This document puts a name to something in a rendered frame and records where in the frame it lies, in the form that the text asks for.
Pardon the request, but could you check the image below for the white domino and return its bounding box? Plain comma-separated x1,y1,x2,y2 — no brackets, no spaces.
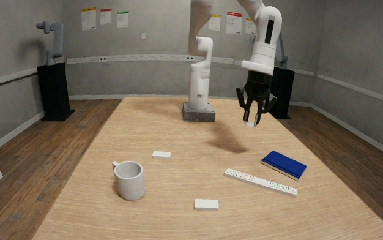
242,174,262,187
224,168,245,181
278,184,297,198
245,121,256,127
195,199,218,211
152,151,171,160
260,179,280,192

